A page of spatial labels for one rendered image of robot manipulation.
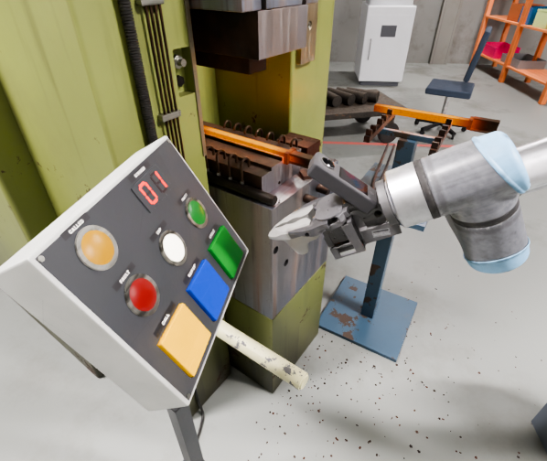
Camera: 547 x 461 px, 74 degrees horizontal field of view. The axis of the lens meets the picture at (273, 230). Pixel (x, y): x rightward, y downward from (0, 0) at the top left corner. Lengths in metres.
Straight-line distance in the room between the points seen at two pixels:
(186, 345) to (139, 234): 0.17
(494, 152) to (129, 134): 0.67
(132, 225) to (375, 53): 5.45
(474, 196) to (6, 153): 1.12
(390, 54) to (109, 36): 5.26
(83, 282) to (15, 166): 0.81
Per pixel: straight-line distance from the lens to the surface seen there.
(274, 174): 1.04
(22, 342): 2.15
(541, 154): 0.75
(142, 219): 0.55
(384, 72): 5.91
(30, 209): 1.30
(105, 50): 0.80
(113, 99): 0.81
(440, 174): 0.53
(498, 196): 0.56
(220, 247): 0.66
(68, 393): 1.86
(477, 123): 1.48
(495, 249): 0.61
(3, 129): 1.21
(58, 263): 0.46
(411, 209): 0.54
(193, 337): 0.56
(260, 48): 0.89
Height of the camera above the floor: 1.44
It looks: 36 degrees down
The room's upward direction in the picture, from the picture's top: straight up
